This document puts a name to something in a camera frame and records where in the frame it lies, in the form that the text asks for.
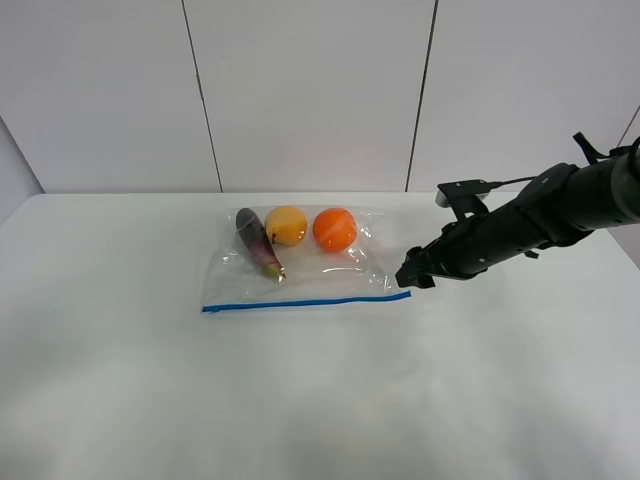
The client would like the orange fruit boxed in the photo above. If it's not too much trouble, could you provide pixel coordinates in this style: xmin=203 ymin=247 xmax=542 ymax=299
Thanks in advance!
xmin=312 ymin=208 xmax=357 ymax=253

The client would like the clear zip bag blue zipper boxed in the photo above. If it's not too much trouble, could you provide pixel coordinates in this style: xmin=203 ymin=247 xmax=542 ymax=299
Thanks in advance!
xmin=201 ymin=205 xmax=410 ymax=313

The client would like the purple eggplant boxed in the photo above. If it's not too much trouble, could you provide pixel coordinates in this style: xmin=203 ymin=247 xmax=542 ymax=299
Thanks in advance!
xmin=235 ymin=208 xmax=286 ymax=284

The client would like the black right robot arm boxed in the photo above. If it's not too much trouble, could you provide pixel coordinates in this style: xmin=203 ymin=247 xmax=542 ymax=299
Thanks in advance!
xmin=395 ymin=133 xmax=639 ymax=289

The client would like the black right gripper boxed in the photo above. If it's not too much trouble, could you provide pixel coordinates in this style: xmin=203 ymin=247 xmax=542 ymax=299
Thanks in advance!
xmin=395 ymin=219 xmax=493 ymax=289

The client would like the yellow pear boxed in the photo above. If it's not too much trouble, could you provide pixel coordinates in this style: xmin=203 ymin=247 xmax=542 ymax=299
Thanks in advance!
xmin=265 ymin=206 xmax=308 ymax=247

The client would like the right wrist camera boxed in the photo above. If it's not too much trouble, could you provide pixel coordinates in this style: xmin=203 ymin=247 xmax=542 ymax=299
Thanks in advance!
xmin=435 ymin=179 xmax=493 ymax=220

